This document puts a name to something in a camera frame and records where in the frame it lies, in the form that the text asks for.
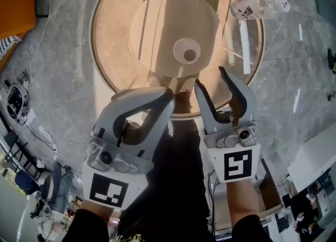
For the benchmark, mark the black white patterned cushion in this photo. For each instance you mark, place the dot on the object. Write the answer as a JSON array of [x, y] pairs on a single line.
[[7, 44]]

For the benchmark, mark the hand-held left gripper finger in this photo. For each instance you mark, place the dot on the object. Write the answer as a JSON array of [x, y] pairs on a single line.
[[160, 128], [126, 99]]

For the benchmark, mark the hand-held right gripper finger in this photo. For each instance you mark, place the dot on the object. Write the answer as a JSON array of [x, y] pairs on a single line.
[[245, 99], [207, 109]]

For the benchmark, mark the person's left forearm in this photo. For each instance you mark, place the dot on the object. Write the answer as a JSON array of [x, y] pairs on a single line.
[[92, 222]]

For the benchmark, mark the blue grey office chair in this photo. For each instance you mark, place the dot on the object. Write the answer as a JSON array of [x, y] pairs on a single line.
[[56, 187]]

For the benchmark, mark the white desk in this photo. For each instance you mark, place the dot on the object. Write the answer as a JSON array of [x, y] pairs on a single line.
[[313, 157]]

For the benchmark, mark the clear plastic bottle white cap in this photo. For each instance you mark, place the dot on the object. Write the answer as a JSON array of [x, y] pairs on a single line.
[[256, 7]]

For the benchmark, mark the small white container cup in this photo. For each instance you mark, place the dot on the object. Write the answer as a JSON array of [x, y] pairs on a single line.
[[181, 48]]

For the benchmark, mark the person's left white shoe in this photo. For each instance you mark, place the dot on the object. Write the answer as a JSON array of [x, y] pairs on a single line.
[[157, 80]]

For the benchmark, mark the orange sofa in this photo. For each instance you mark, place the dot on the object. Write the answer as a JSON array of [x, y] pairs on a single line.
[[14, 2]]

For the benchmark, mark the person's black trousers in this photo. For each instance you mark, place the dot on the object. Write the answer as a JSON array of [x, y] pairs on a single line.
[[173, 178]]

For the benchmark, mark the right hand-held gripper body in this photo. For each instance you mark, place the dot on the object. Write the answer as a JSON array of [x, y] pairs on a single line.
[[237, 164]]

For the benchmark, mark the black metal rack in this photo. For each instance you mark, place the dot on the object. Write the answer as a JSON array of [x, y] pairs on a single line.
[[17, 153]]

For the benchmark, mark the black white headset device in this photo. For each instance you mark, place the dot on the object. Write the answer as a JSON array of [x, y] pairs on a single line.
[[15, 100]]

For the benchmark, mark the round glass table wooden rim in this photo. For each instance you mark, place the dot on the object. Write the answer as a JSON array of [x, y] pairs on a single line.
[[113, 33]]

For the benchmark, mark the person's right forearm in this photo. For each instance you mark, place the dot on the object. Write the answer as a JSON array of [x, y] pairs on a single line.
[[242, 204]]

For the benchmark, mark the small black floor device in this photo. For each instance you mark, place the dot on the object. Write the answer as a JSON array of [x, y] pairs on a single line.
[[332, 60]]

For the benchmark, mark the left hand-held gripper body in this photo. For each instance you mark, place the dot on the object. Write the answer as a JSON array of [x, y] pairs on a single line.
[[109, 191]]

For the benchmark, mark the person's white shoe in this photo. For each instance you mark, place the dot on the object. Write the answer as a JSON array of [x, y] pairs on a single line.
[[187, 83], [157, 80]]

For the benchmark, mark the person's right white shoe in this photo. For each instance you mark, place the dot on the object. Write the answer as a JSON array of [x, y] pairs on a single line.
[[187, 83]]

